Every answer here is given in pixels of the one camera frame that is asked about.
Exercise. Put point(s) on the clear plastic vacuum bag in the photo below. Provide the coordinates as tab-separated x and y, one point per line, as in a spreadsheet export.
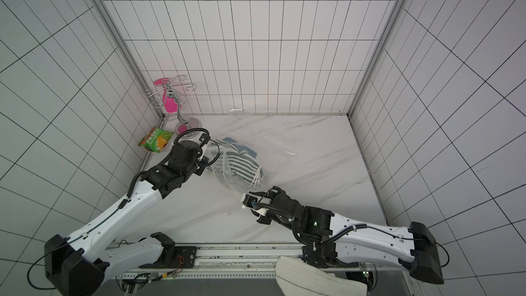
272	158

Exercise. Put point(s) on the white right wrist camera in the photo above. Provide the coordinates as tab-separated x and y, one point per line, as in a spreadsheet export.
249	200

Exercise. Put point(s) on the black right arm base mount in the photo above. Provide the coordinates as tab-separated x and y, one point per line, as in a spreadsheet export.
324	258

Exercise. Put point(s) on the pink plastic scoop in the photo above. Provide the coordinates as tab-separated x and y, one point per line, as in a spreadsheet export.
169	99

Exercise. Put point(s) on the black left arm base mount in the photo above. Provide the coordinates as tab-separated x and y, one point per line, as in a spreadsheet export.
172	256

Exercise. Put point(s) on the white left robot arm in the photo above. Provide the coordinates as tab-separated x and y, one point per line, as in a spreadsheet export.
81	262

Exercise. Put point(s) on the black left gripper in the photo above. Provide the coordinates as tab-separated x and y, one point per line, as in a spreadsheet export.
202	164

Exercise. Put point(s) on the green white striped towel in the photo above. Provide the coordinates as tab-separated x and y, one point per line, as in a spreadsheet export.
235	171

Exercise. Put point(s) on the chrome cup holder stand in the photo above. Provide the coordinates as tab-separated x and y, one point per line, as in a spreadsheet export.
179	83

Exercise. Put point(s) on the teal and beige towel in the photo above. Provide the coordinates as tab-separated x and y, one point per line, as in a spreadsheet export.
243	149

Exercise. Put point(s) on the green snack packet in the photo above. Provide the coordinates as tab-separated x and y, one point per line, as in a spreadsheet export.
156	140

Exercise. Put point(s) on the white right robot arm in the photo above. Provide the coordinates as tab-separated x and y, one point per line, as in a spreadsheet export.
331	240

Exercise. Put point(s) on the white striped cloth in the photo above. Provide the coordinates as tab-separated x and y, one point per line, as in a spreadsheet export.
296	278

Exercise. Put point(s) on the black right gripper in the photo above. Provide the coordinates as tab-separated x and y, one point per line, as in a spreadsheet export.
265	204

